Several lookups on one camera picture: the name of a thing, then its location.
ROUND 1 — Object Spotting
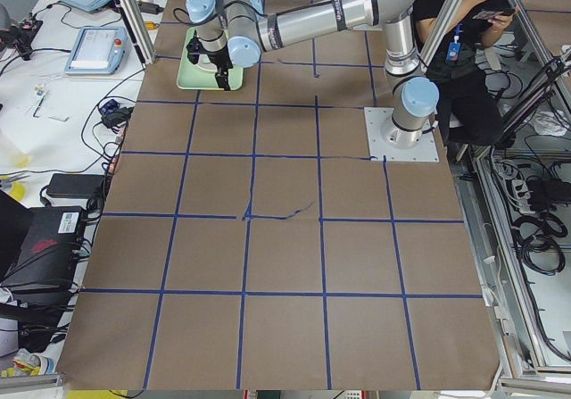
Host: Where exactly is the seated person in black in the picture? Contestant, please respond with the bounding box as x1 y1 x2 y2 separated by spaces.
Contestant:
426 0 516 145

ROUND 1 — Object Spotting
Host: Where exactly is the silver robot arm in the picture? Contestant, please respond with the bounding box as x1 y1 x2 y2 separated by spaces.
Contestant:
186 0 263 66
213 0 438 150

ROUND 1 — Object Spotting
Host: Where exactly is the aluminium frame upright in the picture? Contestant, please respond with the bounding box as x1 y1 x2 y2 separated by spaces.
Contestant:
417 0 476 73
113 0 156 65

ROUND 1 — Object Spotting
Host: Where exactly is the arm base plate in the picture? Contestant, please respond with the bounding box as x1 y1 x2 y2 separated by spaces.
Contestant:
364 107 440 163

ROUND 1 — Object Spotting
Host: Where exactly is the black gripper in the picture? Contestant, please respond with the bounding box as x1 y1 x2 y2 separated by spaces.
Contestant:
192 36 209 57
212 46 233 90

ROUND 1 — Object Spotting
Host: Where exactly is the black laptop computer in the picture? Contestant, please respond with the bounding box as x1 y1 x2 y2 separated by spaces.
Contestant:
1 192 87 293

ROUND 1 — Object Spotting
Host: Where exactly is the smartphone with lit screen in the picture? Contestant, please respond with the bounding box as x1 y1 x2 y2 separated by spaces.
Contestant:
472 7 516 21

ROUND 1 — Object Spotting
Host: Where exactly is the light green tray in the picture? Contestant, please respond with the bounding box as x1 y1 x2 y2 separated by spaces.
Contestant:
177 28 244 91

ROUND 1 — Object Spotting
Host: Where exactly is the near teach pendant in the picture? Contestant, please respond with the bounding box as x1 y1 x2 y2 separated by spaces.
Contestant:
64 27 128 75

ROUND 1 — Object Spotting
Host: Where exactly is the black power brick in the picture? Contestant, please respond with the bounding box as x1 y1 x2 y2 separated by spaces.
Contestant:
46 173 103 199

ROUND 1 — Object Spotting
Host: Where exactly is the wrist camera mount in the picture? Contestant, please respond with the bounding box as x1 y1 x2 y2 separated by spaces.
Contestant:
186 36 203 64

